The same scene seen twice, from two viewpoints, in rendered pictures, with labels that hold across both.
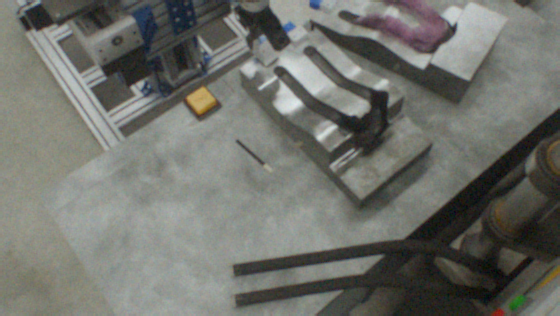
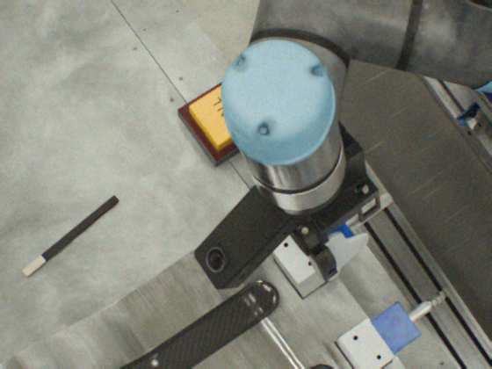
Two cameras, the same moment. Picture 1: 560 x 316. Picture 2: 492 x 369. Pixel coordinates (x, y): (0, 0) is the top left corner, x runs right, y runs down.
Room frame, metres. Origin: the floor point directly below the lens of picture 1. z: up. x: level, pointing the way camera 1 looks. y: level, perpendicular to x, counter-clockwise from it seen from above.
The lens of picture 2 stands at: (0.87, -0.23, 1.90)
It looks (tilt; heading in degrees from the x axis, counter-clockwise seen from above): 72 degrees down; 86
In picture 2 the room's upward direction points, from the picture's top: 5 degrees clockwise
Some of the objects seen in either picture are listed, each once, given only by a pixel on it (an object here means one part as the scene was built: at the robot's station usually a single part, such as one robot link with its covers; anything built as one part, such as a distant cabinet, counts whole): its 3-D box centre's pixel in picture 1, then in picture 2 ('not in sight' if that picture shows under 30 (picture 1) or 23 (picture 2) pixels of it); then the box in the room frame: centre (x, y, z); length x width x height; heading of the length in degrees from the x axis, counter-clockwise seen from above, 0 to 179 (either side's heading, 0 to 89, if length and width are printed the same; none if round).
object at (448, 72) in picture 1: (404, 24); not in sight; (1.09, -0.40, 0.86); 0.50 x 0.26 x 0.11; 54
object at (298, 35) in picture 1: (286, 29); (400, 325); (1.06, -0.05, 0.89); 0.13 x 0.05 x 0.05; 36
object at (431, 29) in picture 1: (404, 15); not in sight; (1.08, -0.39, 0.90); 0.26 x 0.18 x 0.08; 54
